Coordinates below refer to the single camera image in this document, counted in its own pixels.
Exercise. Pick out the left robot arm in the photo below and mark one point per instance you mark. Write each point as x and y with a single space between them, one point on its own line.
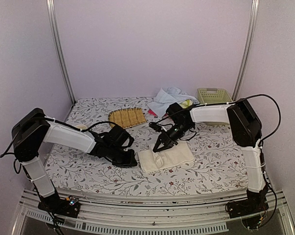
35 128

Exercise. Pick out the right aluminium post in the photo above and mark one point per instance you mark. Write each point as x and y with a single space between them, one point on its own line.
248 42

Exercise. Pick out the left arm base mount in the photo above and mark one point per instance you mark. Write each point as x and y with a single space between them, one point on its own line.
54 204

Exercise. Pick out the front aluminium rail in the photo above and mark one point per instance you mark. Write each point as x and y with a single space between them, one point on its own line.
106 214

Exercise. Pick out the cream towel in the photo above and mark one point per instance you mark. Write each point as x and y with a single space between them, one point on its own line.
175 156

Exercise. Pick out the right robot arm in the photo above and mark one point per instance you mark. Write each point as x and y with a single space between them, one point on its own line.
246 129

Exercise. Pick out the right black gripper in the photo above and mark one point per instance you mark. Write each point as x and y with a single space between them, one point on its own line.
168 141

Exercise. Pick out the light blue towel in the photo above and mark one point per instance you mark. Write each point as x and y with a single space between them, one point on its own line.
165 98

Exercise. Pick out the aluminium post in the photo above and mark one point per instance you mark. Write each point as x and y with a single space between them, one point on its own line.
248 42
59 51

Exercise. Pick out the cream ceramic mug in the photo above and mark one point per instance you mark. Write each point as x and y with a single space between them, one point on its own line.
81 126

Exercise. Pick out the woven bamboo tray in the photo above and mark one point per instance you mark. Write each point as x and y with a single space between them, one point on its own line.
127 118

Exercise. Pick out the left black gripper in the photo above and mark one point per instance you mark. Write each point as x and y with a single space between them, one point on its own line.
129 162

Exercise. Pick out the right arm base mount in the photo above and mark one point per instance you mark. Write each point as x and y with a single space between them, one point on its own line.
255 202

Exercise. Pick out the pink towel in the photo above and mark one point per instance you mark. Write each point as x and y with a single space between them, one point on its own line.
151 112

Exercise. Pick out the green plastic basket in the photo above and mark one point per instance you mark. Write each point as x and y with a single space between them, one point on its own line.
213 95

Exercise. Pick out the yellow green patterned towel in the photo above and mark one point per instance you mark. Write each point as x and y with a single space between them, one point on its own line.
187 103

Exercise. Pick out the left aluminium post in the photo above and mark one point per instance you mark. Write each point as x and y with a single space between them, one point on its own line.
59 51

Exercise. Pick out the floral tablecloth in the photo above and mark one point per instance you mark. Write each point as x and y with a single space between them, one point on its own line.
210 162

